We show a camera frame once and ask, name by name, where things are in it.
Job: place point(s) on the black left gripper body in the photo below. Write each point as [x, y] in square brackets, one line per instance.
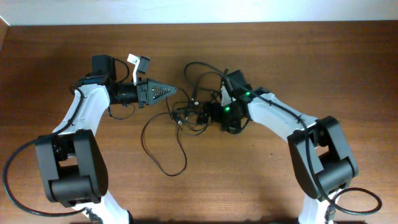
[142, 96]

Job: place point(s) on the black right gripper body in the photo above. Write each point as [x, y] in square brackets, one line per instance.
[231, 117]

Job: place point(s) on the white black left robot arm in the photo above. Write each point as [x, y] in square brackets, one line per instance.
[72, 168]

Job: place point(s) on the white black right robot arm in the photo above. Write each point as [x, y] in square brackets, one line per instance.
[323, 162]

